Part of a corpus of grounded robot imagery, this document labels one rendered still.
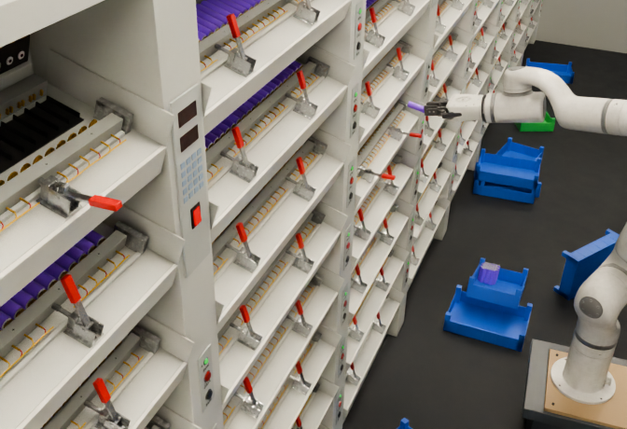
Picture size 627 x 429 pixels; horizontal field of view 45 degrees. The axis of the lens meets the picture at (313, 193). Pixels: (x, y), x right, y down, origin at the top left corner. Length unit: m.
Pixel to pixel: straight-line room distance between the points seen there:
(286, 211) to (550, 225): 2.34
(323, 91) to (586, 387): 1.29
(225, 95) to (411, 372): 1.85
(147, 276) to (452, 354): 1.97
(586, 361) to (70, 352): 1.70
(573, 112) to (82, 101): 1.35
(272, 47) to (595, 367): 1.48
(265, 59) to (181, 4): 0.31
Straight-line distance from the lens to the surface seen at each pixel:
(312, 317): 1.85
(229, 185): 1.25
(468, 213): 3.70
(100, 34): 0.98
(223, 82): 1.15
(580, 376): 2.40
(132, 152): 0.97
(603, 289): 2.16
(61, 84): 1.05
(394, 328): 2.91
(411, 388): 2.75
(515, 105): 2.12
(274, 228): 1.48
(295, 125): 1.44
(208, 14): 1.29
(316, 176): 1.65
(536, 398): 2.41
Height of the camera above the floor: 1.96
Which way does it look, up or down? 32 degrees down
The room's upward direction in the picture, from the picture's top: 1 degrees clockwise
